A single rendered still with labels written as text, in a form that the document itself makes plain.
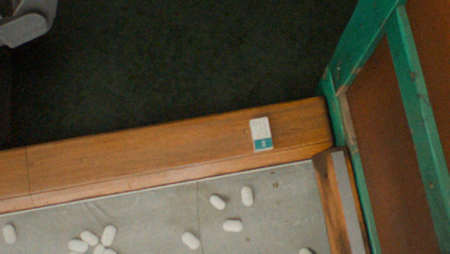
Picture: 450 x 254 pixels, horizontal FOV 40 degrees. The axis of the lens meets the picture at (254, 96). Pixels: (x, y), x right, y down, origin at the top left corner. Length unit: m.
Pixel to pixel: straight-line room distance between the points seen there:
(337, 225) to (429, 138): 0.44
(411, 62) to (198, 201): 0.60
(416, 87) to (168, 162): 0.60
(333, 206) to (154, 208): 0.34
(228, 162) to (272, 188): 0.10
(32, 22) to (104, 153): 0.34
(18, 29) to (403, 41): 0.56
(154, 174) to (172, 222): 0.10
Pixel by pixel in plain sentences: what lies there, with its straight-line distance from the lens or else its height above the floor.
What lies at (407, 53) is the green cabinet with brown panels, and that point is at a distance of 0.75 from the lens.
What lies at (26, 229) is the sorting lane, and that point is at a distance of 1.27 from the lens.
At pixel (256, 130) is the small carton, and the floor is 0.79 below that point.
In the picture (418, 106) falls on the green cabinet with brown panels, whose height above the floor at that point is 1.26.
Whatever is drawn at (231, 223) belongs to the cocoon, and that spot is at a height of 0.76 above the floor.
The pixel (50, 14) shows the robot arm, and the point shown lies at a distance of 1.00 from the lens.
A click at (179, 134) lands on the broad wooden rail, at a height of 0.76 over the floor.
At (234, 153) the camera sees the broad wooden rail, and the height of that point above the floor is 0.77.
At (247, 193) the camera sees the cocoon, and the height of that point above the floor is 0.76.
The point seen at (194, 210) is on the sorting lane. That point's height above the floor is 0.74.
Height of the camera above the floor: 1.95
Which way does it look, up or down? 75 degrees down
